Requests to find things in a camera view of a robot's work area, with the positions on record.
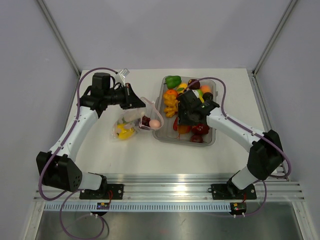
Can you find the clear plastic food container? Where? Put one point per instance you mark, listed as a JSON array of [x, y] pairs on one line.
[[168, 135]]

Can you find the orange peach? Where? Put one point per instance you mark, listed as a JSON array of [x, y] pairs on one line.
[[205, 89]]

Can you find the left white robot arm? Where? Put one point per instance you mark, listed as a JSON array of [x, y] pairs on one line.
[[57, 167]]

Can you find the aluminium frame post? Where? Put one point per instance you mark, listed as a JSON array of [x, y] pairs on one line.
[[275, 36], [58, 36]]

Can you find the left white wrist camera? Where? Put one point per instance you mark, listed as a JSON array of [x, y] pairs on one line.
[[121, 75]]

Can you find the left aluminium frame post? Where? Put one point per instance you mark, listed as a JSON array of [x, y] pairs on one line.
[[58, 36]]

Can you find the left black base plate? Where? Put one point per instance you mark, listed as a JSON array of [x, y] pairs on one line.
[[111, 191]]

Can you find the slotted white cable duct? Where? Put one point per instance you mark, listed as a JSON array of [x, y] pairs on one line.
[[139, 206]]

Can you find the clear pink zip top bag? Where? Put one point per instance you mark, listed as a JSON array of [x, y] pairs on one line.
[[150, 111]]

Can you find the red crayfish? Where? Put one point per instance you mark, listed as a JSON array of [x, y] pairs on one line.
[[176, 127]]

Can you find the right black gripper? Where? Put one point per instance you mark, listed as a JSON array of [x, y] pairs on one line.
[[181, 119]]

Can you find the pink egg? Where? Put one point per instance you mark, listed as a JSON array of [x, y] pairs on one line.
[[154, 124]]

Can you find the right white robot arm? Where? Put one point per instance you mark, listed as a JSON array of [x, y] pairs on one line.
[[264, 149]]

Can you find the dark red apple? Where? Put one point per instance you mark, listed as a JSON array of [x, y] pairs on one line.
[[196, 139]]

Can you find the yellow lemon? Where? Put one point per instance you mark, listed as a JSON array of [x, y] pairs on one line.
[[181, 88]]

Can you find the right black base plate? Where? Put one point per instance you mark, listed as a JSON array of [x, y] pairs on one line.
[[222, 191]]

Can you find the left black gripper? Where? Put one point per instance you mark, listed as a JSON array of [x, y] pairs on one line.
[[131, 100]]

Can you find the aluminium mounting rail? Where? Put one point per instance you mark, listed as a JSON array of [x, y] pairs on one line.
[[192, 187]]

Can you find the orange tangerine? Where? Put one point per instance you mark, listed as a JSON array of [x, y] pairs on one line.
[[170, 93]]

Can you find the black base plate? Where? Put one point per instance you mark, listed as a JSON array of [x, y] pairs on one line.
[[111, 191], [222, 191]]

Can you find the right aluminium frame post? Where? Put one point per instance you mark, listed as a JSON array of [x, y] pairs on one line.
[[275, 36]]

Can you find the green bell pepper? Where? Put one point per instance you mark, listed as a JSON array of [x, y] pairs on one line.
[[172, 81]]

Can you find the dark red grape bunch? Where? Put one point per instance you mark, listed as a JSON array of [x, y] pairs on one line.
[[145, 123]]

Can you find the red bell pepper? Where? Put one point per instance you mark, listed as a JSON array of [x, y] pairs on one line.
[[200, 129]]

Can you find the yellow bell pepper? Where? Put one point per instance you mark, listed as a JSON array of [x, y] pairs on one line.
[[123, 133]]

